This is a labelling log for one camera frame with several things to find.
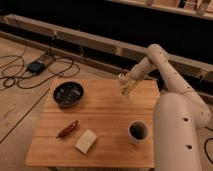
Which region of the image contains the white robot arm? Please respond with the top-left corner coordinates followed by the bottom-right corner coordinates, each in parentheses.
top-left (118, 44), bottom-right (211, 171)

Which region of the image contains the black cable right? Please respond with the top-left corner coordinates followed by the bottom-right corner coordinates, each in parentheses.
top-left (203, 126), bottom-right (213, 165)

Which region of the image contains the dark ceramic bowl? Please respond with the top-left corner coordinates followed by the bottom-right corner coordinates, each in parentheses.
top-left (53, 81), bottom-right (84, 107)

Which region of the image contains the black power adapter box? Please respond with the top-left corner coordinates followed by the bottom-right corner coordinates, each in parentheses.
top-left (27, 61), bottom-right (45, 74)

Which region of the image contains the beige sponge block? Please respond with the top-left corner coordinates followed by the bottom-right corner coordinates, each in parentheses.
top-left (75, 129), bottom-right (97, 154)

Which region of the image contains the brown bottle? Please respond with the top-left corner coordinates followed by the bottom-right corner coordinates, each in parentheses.
top-left (57, 120), bottom-right (78, 138)

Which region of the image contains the white cup dark inside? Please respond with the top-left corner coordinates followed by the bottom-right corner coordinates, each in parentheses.
top-left (127, 121), bottom-right (148, 145)

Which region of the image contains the black floor cable left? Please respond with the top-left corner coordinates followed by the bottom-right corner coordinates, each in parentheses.
top-left (0, 43), bottom-right (81, 90)

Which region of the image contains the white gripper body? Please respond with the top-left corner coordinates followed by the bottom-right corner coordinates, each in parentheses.
top-left (118, 73), bottom-right (137, 91)

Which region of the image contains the wooden shelf beam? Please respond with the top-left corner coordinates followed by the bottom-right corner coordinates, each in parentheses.
top-left (0, 14), bottom-right (213, 82)

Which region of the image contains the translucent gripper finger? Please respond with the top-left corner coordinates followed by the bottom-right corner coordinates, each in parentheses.
top-left (121, 88), bottom-right (131, 101)

